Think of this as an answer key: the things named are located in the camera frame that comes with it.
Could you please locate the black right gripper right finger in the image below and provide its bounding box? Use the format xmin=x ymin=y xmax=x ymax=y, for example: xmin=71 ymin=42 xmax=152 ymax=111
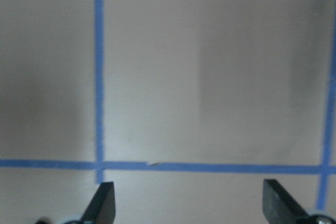
xmin=262 ymin=179 xmax=309 ymax=224

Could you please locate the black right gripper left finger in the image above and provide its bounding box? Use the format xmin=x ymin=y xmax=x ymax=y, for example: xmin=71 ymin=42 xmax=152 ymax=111
xmin=80 ymin=182 xmax=116 ymax=224

